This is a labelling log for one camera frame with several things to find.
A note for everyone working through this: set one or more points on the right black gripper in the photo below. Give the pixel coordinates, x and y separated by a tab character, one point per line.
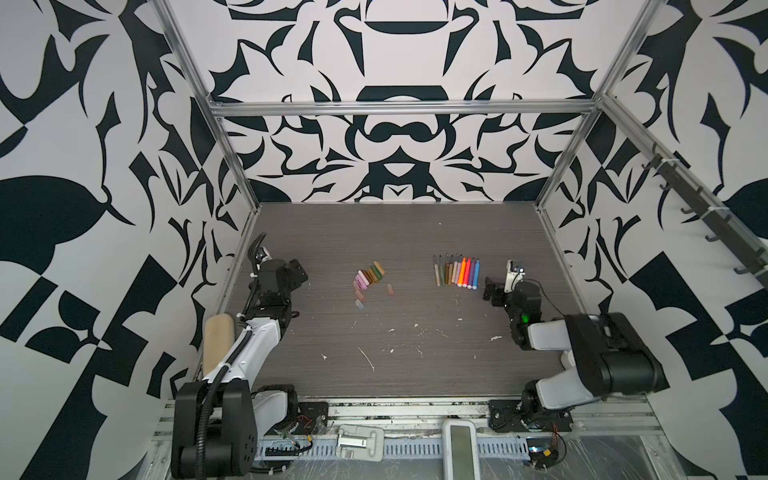
500	295

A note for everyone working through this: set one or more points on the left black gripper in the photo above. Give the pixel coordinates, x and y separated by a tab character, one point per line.
299	274

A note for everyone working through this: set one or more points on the red marker pen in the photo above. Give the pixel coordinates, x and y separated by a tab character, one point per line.
467	273

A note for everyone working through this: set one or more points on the purple marker pen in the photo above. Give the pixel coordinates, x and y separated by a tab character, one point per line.
471	274

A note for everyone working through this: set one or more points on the orange marker pen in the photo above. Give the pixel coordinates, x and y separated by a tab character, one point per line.
462	272

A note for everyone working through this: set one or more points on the pink cream marker pen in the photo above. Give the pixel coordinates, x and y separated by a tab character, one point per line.
458	258

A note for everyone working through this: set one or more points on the brown pen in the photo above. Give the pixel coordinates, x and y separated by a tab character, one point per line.
450	268

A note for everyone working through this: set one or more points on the lilac marker pen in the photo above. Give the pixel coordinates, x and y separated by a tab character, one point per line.
459	269

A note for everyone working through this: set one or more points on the green pen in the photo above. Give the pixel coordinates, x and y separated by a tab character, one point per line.
442	270

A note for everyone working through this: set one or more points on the lilac pen cap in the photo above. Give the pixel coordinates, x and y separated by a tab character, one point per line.
359	282

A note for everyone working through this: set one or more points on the pink pen cap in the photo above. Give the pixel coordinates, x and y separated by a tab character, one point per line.
363	278

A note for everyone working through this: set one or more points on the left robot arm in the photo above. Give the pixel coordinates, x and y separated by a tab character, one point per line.
220	420

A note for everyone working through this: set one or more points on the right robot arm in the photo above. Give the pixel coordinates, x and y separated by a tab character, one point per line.
605	357

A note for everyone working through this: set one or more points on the beige sponge pad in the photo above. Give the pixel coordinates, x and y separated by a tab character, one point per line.
218	339

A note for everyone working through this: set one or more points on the white handheld device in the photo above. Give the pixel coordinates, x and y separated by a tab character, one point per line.
460	450

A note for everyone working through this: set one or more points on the small circuit board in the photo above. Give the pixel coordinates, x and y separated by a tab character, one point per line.
544	456

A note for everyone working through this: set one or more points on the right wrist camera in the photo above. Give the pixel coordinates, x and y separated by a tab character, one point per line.
513	273

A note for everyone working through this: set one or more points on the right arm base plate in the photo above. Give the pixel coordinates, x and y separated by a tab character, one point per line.
505	416

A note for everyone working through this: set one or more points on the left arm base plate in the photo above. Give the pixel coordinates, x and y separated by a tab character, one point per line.
308	418

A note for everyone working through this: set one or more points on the white latch bracket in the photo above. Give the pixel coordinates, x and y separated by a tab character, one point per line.
360	443

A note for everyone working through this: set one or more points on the aluminium frame crossbar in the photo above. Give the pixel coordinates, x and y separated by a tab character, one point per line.
414	107

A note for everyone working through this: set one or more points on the wall hook rail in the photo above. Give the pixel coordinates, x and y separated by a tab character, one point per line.
701	204

